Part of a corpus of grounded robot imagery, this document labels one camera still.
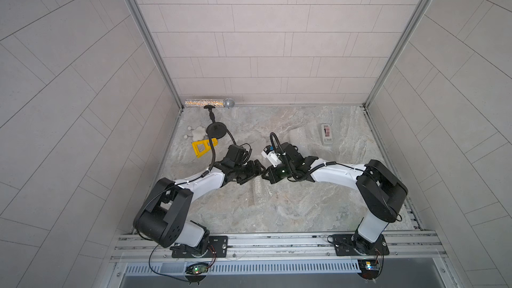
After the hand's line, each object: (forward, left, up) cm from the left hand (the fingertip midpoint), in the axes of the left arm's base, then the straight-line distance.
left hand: (263, 171), depth 87 cm
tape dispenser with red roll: (+20, -32, +1) cm, 38 cm away
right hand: (-3, +1, +2) cm, 4 cm away
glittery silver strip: (+24, +28, +18) cm, 41 cm away
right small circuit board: (-34, -37, -4) cm, 50 cm away
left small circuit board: (-34, +22, -1) cm, 40 cm away
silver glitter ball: (+24, +16, +19) cm, 34 cm away
